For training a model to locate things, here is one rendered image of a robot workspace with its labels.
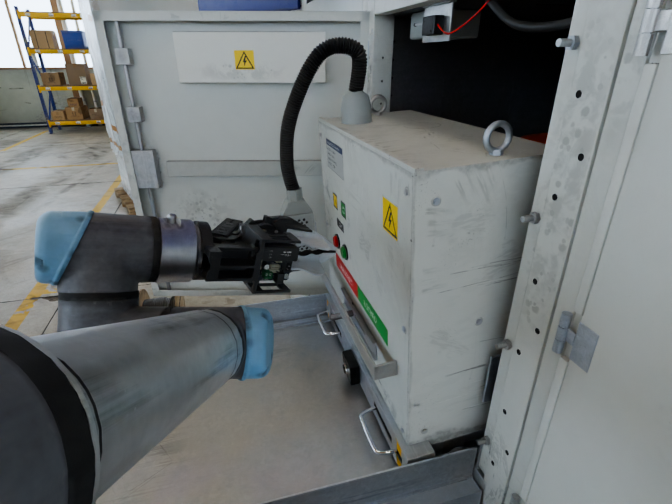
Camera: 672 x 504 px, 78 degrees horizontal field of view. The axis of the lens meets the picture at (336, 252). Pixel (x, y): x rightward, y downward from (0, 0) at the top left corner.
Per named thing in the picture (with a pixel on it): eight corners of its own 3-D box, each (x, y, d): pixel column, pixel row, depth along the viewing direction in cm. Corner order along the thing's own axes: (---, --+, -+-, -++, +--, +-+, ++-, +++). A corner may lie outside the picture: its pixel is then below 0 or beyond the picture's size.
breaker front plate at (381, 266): (401, 452, 70) (405, 175, 49) (328, 303, 112) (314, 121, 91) (408, 449, 70) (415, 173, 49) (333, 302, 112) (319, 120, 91)
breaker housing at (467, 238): (408, 453, 69) (415, 169, 48) (331, 301, 113) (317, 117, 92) (649, 381, 81) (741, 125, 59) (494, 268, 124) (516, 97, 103)
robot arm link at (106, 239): (36, 290, 44) (38, 211, 45) (147, 288, 50) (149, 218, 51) (32, 294, 38) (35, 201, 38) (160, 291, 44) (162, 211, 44)
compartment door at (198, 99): (161, 285, 129) (105, 13, 98) (363, 283, 130) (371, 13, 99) (153, 296, 123) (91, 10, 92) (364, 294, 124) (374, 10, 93)
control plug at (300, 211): (289, 273, 99) (280, 204, 91) (286, 264, 103) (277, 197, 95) (321, 267, 100) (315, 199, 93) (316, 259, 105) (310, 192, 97)
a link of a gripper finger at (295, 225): (308, 252, 60) (252, 250, 55) (303, 248, 61) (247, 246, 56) (315, 221, 58) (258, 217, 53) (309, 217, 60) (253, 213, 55)
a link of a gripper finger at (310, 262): (346, 282, 60) (289, 284, 55) (326, 266, 64) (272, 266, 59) (351, 263, 59) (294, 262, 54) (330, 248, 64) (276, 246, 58)
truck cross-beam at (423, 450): (406, 484, 69) (407, 460, 67) (326, 312, 116) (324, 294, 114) (433, 476, 70) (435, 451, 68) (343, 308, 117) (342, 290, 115)
